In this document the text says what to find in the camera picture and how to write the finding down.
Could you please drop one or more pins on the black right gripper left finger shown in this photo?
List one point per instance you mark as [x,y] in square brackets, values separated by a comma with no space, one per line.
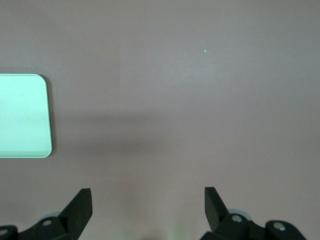
[75,215]

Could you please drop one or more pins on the light green rectangular tray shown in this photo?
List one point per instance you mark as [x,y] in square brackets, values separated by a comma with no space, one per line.
[22,117]

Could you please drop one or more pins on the brown table cover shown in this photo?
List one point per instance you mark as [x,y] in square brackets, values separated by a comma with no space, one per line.
[160,100]

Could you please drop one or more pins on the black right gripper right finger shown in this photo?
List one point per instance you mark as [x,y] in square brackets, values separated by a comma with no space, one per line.
[215,212]

